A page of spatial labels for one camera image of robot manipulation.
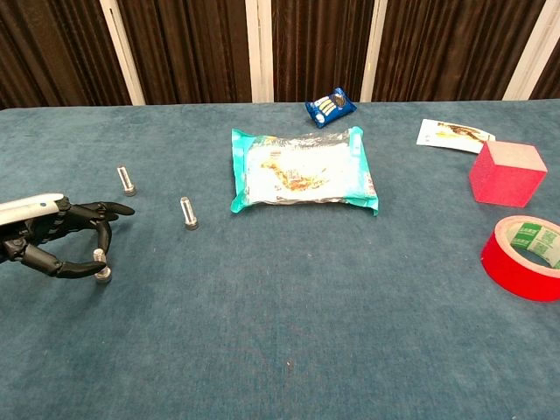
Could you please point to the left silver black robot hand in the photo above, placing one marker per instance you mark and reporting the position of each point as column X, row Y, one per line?
column 26, row 210

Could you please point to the steel bolt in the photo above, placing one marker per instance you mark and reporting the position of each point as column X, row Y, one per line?
column 103, row 275
column 127, row 181
column 189, row 216

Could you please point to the dark brown curtain panel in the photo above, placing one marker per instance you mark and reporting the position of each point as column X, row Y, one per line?
column 450, row 44
column 188, row 44
column 551, row 83
column 319, row 44
column 52, row 44

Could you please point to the teal clear food package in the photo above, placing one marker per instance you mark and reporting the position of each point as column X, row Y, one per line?
column 302, row 170

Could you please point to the teal felt table cover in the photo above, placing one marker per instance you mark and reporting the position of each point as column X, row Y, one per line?
column 280, row 328

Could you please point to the blue cookie packet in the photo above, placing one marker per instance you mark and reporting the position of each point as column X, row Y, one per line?
column 330, row 107

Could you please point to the white playing card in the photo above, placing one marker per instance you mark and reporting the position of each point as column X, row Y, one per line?
column 437, row 135

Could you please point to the pink foam cube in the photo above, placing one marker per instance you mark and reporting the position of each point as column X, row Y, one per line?
column 503, row 179

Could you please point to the red tape roll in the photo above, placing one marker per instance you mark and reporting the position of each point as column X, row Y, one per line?
column 503, row 271

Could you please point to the white partition frame post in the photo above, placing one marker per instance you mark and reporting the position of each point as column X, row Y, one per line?
column 122, row 57
column 531, row 52
column 253, row 52
column 373, row 52

